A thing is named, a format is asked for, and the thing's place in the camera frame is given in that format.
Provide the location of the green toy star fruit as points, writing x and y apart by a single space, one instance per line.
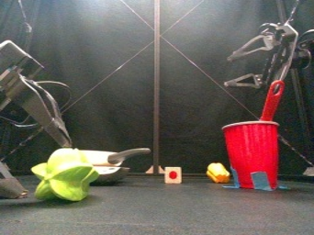
66 175

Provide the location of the red plastic cup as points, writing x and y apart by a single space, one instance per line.
251 153

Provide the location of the yellow toy block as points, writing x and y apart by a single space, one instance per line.
218 173

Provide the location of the blue tape strip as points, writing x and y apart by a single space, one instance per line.
261 181
235 180

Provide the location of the wooden cube with red dot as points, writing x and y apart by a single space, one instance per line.
173 175

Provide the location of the vertical metal frame post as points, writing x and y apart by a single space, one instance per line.
157 91

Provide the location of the metal frame foot bracket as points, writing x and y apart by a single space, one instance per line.
309 171
153 170

